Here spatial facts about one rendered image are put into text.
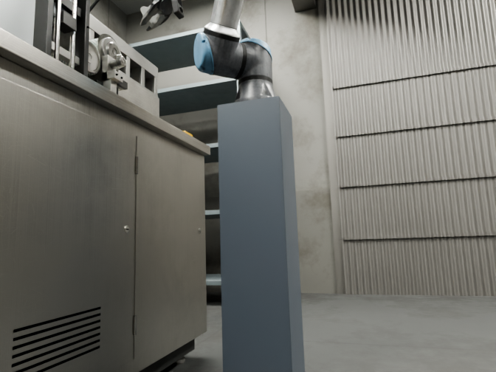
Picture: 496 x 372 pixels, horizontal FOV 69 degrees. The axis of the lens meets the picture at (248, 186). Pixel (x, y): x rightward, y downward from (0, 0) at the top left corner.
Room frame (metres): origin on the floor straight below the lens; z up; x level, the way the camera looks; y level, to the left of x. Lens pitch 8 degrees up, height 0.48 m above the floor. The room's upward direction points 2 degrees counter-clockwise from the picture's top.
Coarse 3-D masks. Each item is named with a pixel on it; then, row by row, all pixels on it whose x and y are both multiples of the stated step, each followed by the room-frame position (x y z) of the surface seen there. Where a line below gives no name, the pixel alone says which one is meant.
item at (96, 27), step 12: (96, 24) 1.76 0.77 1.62; (96, 36) 1.80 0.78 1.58; (120, 48) 1.95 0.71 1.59; (132, 48) 2.06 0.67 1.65; (132, 60) 2.07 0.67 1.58; (144, 60) 2.18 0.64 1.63; (120, 72) 1.96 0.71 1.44; (132, 72) 2.18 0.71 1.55; (144, 72) 2.18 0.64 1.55; (156, 72) 2.32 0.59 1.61; (144, 84) 2.18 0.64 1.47; (156, 84) 2.32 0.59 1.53; (156, 96) 2.32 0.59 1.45
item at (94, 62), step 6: (90, 42) 1.27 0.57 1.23; (90, 48) 1.28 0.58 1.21; (96, 48) 1.30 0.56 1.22; (90, 54) 1.28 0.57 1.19; (96, 54) 1.31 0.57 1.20; (90, 60) 1.28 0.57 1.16; (96, 60) 1.31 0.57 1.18; (90, 66) 1.28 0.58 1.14; (96, 66) 1.31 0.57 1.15; (90, 72) 1.29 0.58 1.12
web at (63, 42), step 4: (52, 28) 1.25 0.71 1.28; (52, 32) 1.25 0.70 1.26; (52, 36) 1.25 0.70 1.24; (60, 36) 1.24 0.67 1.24; (64, 36) 1.23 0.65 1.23; (68, 36) 1.22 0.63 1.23; (52, 40) 1.25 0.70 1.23; (60, 40) 1.24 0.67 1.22; (64, 40) 1.23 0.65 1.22; (68, 40) 1.22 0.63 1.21; (92, 40) 1.35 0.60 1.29; (96, 40) 1.34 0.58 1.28; (60, 44) 1.23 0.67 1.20; (64, 44) 1.23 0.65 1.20; (68, 44) 1.22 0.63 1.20; (96, 44) 1.33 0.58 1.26; (64, 48) 1.23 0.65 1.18; (68, 48) 1.22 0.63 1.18; (52, 56) 1.24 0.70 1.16; (60, 60) 1.24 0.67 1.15; (68, 64) 1.24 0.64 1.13; (88, 72) 1.28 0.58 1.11; (96, 72) 1.32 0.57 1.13; (100, 72) 1.47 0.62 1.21
